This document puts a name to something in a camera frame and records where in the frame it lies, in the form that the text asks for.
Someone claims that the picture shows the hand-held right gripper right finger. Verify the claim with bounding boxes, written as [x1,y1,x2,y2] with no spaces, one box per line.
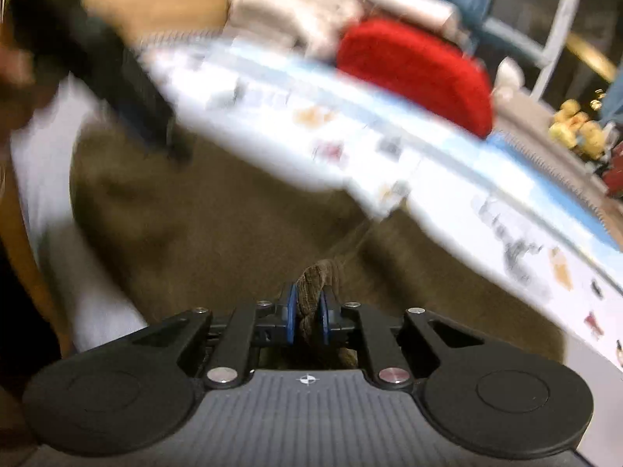
[319,286,487,390]

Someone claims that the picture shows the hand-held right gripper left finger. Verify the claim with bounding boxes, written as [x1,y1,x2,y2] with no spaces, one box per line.
[131,284,299,390]

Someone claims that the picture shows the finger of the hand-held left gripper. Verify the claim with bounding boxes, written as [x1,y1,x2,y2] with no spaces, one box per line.
[95,49,193,162]

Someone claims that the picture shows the brown corduroy pants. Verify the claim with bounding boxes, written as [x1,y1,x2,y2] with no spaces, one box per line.
[68,121,565,375]

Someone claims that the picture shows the person's left hand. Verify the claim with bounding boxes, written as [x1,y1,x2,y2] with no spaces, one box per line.
[0,24,49,132]

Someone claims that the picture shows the deer and lamp printed sheet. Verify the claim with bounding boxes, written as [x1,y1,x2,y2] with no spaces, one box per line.
[10,44,623,365]

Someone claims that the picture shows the white folded blanket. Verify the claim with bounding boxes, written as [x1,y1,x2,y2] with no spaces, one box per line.
[229,0,463,59]

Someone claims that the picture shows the red folded blanket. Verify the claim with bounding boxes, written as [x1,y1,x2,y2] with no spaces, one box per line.
[336,18,495,139]

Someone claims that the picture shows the blue leaf pattern sheet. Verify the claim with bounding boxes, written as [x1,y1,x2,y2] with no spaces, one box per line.
[214,41,623,254]

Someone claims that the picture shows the yellow plush toy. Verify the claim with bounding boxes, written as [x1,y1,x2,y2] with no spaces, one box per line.
[577,121,610,160]
[549,100,587,142]

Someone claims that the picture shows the dark red plush toy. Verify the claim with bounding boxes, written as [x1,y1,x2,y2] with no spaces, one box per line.
[601,139,623,198]

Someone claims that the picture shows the white metal frame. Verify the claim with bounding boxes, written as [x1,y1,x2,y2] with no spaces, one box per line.
[482,0,592,103]

